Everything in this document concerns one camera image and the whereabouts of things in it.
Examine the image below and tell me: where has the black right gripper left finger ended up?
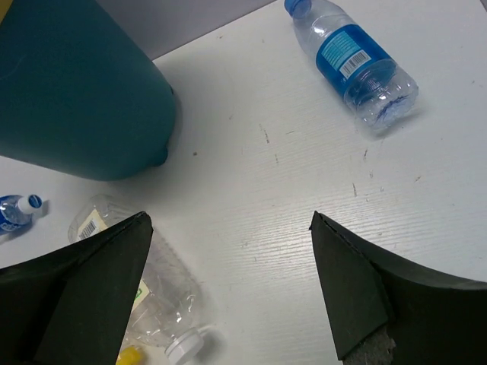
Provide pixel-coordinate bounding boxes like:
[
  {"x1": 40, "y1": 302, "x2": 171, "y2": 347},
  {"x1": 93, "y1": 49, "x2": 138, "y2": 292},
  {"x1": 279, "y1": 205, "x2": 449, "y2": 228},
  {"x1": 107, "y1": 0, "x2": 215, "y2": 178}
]
[{"x1": 1, "y1": 212, "x2": 153, "y2": 364}]

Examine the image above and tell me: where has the large clear bottle white label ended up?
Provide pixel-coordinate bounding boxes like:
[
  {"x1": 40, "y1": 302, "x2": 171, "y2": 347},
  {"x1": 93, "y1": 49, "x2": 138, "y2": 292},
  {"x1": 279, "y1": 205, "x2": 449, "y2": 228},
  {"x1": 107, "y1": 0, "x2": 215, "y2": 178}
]
[{"x1": 68, "y1": 195, "x2": 204, "y2": 364}]

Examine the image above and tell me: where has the clear bottle blue label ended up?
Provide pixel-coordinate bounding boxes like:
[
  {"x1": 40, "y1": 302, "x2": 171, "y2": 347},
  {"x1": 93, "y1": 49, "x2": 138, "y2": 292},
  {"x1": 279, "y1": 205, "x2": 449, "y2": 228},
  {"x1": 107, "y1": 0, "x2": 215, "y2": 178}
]
[{"x1": 284, "y1": 0, "x2": 419, "y2": 132}]

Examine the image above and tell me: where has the teal bin with yellow rim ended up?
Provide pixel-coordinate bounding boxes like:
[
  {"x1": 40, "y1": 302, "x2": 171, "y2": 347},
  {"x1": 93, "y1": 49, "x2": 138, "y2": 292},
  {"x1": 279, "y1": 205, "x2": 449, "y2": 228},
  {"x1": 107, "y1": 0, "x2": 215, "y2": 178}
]
[{"x1": 1, "y1": 1, "x2": 177, "y2": 181}]

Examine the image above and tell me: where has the small clear bottle blue cap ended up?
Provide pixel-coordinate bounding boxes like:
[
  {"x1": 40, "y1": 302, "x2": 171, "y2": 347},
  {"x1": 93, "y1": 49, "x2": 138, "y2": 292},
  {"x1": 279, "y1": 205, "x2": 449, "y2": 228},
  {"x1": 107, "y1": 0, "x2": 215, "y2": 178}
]
[{"x1": 1, "y1": 195, "x2": 43, "y2": 236}]

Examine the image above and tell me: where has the small yellow bottle cap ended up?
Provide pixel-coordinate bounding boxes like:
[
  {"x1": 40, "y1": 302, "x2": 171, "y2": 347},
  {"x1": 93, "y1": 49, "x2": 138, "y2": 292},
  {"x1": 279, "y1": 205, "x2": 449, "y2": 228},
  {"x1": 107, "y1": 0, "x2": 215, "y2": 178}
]
[{"x1": 116, "y1": 345, "x2": 145, "y2": 365}]

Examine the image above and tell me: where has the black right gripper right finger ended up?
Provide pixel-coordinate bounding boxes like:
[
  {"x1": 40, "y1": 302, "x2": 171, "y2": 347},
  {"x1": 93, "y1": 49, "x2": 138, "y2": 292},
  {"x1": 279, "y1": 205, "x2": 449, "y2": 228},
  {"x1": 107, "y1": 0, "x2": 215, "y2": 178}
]
[{"x1": 310, "y1": 213, "x2": 486, "y2": 364}]

